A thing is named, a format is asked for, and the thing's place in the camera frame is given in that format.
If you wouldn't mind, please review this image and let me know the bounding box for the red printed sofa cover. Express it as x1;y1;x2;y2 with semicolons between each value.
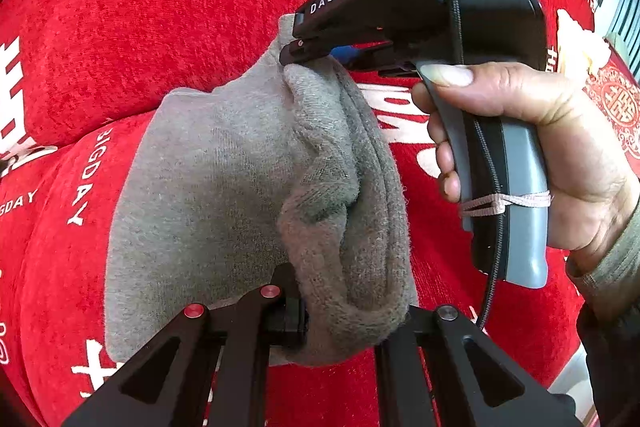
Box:
0;0;640;427

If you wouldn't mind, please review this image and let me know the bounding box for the white crumpled cloth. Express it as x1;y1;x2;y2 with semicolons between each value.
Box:
556;8;612;75

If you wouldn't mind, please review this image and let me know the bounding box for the person's right forearm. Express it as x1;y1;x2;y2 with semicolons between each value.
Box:
565;199;640;427

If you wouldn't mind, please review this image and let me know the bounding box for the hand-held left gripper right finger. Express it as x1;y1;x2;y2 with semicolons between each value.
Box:
374;304;583;427

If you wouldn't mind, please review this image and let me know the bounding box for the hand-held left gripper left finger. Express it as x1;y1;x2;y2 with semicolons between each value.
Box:
62;263;309;427

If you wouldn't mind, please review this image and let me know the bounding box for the pink rubber band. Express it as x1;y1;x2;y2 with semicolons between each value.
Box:
459;190;553;219

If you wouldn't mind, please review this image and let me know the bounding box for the red patterned cloth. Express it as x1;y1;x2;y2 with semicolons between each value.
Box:
582;59;640;175

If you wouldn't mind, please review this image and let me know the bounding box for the person's right hand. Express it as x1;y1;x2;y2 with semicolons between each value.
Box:
411;62;640;254

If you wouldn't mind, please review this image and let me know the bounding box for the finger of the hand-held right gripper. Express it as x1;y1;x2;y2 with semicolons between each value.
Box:
331;45;422;80
279;38;332;68

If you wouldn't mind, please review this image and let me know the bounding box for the grey knit sweater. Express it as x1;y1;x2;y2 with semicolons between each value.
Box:
104;13;420;368

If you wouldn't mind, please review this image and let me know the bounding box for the black braided cable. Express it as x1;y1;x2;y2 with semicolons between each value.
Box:
422;0;502;333

